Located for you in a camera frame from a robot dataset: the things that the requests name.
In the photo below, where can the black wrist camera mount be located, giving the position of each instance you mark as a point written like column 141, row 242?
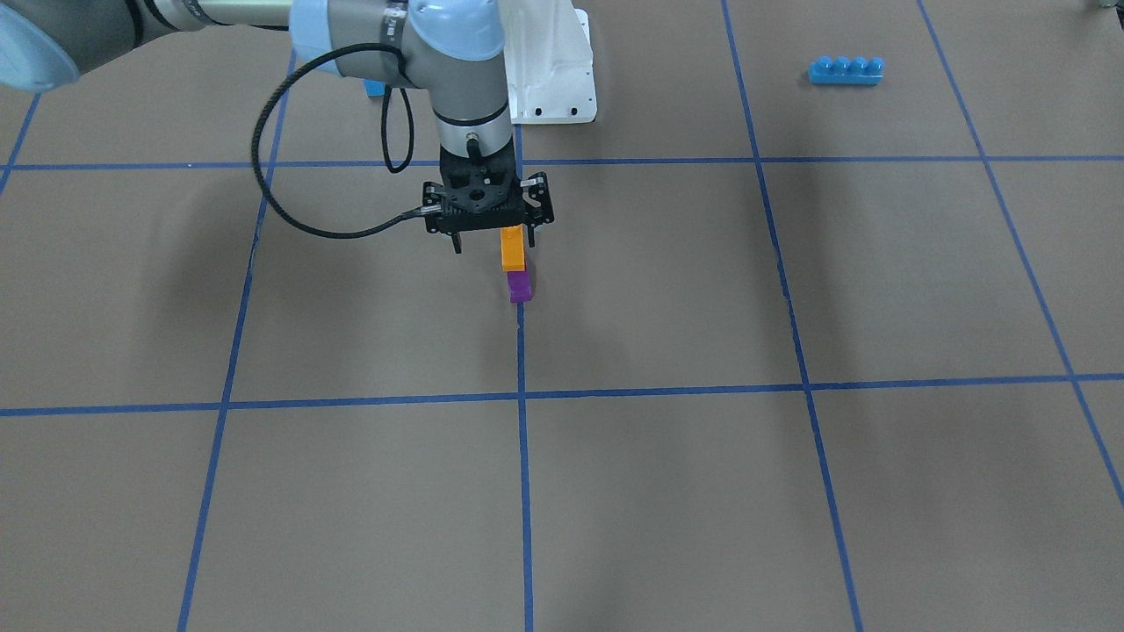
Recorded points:
column 485, row 204

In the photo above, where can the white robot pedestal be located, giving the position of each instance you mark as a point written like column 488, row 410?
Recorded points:
column 550, row 63

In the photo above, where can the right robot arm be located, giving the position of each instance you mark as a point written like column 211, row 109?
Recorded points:
column 451, row 49

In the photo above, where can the orange trapezoid block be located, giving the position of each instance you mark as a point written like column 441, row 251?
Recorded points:
column 513, row 256

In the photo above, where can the long blue block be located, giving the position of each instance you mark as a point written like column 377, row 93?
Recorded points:
column 843, row 70

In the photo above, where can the small blue block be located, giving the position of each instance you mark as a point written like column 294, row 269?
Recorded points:
column 374, row 88

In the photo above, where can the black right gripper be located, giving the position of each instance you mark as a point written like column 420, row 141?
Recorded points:
column 539, row 202

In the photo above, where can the purple trapezoid block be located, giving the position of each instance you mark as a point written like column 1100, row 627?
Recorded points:
column 520, row 286

